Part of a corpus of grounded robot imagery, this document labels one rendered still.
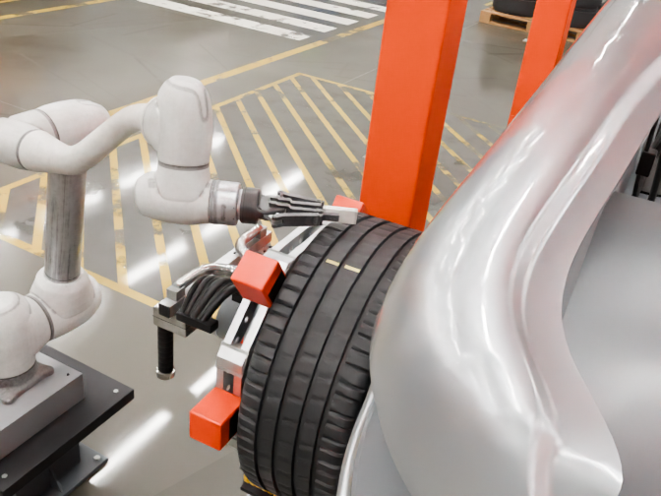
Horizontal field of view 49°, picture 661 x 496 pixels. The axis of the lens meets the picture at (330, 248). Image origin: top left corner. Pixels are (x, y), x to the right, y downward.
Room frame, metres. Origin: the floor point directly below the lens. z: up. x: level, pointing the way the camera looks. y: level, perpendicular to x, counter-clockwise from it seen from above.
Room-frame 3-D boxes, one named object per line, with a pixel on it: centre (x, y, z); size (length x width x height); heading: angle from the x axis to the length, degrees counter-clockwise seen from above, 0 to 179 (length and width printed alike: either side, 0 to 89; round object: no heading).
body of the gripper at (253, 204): (1.31, 0.15, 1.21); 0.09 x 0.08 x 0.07; 92
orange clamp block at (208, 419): (1.08, 0.18, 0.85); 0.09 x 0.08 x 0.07; 157
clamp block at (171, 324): (1.29, 0.32, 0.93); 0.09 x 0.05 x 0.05; 67
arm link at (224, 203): (1.31, 0.22, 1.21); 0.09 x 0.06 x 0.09; 2
